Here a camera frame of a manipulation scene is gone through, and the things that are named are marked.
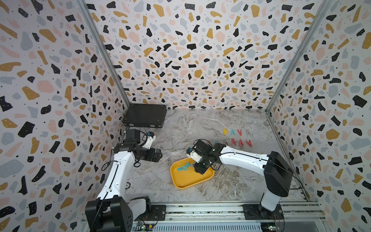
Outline yellow plastic storage box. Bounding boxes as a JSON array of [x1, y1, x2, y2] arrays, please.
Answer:
[[170, 158, 214, 190]]

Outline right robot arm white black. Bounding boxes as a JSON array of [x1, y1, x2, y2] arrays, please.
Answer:
[[186, 139, 303, 213]]

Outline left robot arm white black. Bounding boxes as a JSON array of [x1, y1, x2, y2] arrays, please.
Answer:
[[85, 129, 162, 232]]

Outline black flat case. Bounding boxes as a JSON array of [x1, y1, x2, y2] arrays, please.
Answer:
[[122, 104, 167, 128]]

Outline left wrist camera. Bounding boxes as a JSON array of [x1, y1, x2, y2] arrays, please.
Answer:
[[142, 131, 156, 149]]

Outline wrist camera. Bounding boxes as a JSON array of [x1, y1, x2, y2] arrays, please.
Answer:
[[142, 131, 156, 149], [186, 148, 202, 163]]

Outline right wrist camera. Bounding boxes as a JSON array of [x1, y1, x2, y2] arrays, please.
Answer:
[[186, 148, 202, 163]]

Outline left frame post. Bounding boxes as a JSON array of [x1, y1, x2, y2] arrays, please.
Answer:
[[75, 0, 130, 112]]

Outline frame post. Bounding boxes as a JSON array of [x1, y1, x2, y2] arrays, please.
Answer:
[[265, 0, 333, 115], [75, 0, 130, 112]]

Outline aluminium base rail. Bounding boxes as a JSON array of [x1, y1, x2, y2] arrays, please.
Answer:
[[132, 202, 330, 232]]

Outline right frame post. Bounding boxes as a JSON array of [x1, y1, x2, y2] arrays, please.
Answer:
[[265, 0, 333, 115]]

